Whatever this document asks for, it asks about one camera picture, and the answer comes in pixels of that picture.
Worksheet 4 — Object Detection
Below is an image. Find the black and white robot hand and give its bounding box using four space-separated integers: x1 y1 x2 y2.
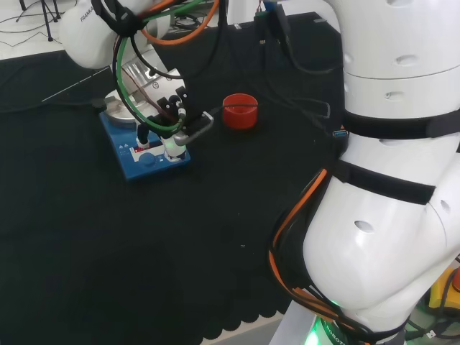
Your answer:
135 85 189 165

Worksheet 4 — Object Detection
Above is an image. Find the heater with blue base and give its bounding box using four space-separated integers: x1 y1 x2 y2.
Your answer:
91 93 192 184

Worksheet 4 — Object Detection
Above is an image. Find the silver wrist mounting block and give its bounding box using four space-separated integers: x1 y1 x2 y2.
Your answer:
119 56 185 109

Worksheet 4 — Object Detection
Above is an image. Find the red round cup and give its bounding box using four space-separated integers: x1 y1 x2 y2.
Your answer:
221 93 260 132

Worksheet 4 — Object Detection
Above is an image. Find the black bench cloth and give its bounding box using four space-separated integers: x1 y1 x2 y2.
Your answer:
0 11 346 345

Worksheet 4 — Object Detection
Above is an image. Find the black tripod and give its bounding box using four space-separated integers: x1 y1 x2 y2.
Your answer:
17 0 65 43

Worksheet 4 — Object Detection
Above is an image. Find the yellow stop button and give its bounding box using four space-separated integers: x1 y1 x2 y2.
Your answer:
426 264 460 314

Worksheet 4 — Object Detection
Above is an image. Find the orange cable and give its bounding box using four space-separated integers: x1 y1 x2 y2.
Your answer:
140 0 221 46
267 167 364 335

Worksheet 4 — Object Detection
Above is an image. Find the black heater power cable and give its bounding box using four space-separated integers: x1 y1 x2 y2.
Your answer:
0 100 95 114

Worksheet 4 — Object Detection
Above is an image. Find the black cable adapter box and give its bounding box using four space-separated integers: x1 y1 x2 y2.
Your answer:
254 2 290 45

